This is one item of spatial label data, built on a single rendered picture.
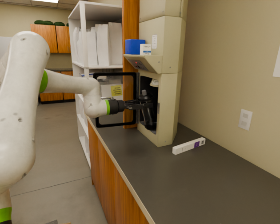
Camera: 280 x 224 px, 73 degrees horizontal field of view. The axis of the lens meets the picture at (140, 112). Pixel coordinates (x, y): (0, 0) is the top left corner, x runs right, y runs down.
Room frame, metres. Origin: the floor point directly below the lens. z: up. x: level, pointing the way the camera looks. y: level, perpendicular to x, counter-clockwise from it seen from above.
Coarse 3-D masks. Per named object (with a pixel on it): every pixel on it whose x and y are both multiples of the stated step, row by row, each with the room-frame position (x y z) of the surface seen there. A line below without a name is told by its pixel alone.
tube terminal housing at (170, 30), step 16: (144, 32) 1.30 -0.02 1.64; (160, 32) 1.12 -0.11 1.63; (176, 32) 1.13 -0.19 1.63; (160, 48) 1.11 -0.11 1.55; (176, 48) 1.13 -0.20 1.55; (176, 64) 1.13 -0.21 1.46; (160, 80) 1.10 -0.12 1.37; (176, 80) 1.14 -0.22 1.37; (160, 96) 1.09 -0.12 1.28; (176, 96) 1.18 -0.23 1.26; (160, 112) 1.09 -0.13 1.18; (176, 112) 1.23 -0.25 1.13; (144, 128) 1.27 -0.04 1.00; (160, 128) 1.10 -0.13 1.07; (176, 128) 1.30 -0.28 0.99; (160, 144) 1.10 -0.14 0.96
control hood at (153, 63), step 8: (128, 56) 1.25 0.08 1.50; (136, 56) 1.13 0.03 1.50; (144, 56) 1.04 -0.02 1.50; (152, 56) 1.06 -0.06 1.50; (160, 56) 1.09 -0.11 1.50; (144, 64) 1.13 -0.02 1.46; (152, 64) 1.06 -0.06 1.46; (160, 64) 1.09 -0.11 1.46; (152, 72) 1.14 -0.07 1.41; (160, 72) 1.09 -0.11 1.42
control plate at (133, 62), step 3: (129, 60) 1.30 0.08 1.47; (132, 60) 1.25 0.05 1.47; (135, 60) 1.20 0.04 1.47; (138, 60) 1.16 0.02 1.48; (132, 63) 1.30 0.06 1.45; (135, 63) 1.25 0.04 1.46; (138, 63) 1.20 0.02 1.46; (141, 63) 1.15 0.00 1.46; (141, 66) 1.20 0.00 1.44; (144, 66) 1.15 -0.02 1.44; (141, 69) 1.25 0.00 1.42; (144, 69) 1.20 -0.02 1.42; (147, 69) 1.16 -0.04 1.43
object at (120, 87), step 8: (104, 80) 1.29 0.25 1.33; (112, 80) 1.31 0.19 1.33; (120, 80) 1.33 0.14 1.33; (128, 80) 1.34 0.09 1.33; (104, 88) 1.29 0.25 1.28; (112, 88) 1.31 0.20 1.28; (120, 88) 1.33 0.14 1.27; (128, 88) 1.34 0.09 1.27; (104, 96) 1.29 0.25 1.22; (120, 96) 1.32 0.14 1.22; (128, 96) 1.34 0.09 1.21; (120, 112) 1.32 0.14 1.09; (128, 112) 1.34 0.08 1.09; (104, 120) 1.29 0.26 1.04; (112, 120) 1.31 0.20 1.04; (120, 120) 1.32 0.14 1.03; (128, 120) 1.34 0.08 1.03
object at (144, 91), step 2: (142, 90) 1.20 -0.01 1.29; (144, 90) 1.19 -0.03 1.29; (142, 92) 1.19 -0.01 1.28; (144, 92) 1.19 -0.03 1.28; (146, 92) 1.20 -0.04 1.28; (148, 92) 1.22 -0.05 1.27; (140, 94) 1.22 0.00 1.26; (142, 94) 1.22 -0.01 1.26; (144, 94) 1.19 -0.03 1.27; (146, 94) 1.19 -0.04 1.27; (148, 94) 1.19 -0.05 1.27; (150, 94) 1.19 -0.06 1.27; (140, 96) 1.18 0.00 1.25; (142, 96) 1.17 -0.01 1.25; (144, 96) 1.17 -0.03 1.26; (146, 96) 1.16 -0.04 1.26; (148, 96) 1.17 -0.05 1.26; (150, 96) 1.17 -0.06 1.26; (138, 98) 1.19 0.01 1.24; (140, 98) 1.17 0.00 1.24; (142, 98) 1.16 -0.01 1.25; (144, 98) 1.16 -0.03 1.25; (146, 98) 1.16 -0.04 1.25
